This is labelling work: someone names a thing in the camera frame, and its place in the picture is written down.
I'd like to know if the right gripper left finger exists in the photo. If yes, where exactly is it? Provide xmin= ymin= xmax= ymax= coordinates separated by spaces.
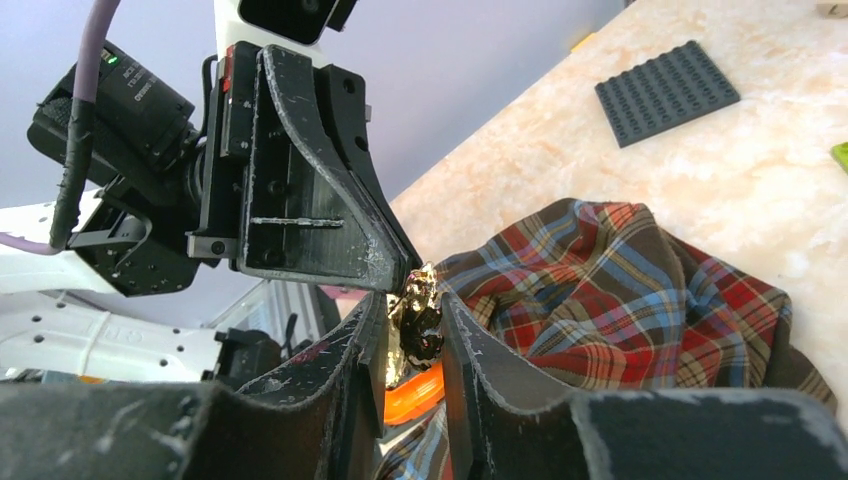
xmin=1 ymin=292 xmax=387 ymax=479

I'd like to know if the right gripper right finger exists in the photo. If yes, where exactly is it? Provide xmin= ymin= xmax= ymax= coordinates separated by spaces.
xmin=442 ymin=293 xmax=847 ymax=479

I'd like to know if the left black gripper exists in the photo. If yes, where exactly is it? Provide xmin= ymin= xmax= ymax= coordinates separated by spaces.
xmin=187 ymin=41 xmax=422 ymax=293

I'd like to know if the gold flower brooch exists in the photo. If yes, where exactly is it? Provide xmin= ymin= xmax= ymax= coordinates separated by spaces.
xmin=385 ymin=262 xmax=444 ymax=389

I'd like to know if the plaid flannel shirt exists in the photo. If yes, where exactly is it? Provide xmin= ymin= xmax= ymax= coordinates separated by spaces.
xmin=374 ymin=197 xmax=839 ymax=480

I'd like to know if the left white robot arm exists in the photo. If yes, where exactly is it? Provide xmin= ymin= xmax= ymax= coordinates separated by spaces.
xmin=1 ymin=1 xmax=421 ymax=297

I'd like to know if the orange tape dispenser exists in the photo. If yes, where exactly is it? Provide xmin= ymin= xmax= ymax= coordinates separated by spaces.
xmin=383 ymin=362 xmax=445 ymax=426

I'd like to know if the dark grey lego baseplate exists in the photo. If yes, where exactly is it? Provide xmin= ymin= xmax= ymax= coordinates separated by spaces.
xmin=594 ymin=40 xmax=741 ymax=148

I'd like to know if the green flat lego brick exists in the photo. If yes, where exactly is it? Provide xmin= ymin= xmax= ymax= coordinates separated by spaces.
xmin=830 ymin=142 xmax=848 ymax=173

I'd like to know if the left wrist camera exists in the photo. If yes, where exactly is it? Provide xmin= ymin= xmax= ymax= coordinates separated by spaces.
xmin=237 ymin=0 xmax=357 ymax=46

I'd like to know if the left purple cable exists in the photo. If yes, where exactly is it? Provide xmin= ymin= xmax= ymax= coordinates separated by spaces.
xmin=0 ymin=0 xmax=124 ymax=257

